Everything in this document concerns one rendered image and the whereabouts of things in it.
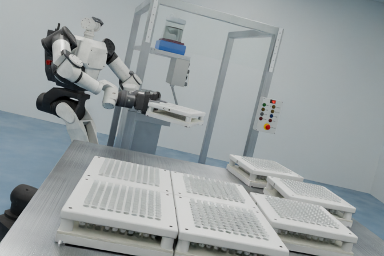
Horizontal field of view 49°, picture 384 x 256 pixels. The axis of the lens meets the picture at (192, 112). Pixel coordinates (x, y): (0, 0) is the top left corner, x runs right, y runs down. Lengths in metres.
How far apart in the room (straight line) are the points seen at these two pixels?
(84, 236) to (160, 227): 0.16
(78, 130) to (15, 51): 4.68
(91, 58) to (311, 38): 4.78
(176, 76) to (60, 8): 3.98
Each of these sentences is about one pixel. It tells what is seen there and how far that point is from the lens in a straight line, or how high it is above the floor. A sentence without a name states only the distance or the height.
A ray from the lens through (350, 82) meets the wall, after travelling 6.92.
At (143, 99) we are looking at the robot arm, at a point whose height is 1.07.
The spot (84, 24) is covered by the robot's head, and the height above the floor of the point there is 1.39.
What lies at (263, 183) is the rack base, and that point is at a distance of 1.75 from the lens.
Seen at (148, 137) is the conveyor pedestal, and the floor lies 0.69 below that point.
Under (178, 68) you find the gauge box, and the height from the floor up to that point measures 1.26.
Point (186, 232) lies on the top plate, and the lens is 0.92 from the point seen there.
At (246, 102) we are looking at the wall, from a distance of 6.55.
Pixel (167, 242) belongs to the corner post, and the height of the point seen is 0.91.
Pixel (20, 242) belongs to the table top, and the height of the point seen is 0.87.
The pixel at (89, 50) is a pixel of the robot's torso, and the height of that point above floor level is 1.25.
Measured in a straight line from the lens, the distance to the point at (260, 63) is 3.25.
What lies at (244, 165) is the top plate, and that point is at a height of 0.94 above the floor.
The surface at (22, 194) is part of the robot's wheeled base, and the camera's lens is 2.76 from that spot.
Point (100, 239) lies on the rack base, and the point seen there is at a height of 0.89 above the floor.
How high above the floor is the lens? 1.27
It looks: 6 degrees down
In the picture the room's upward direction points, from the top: 13 degrees clockwise
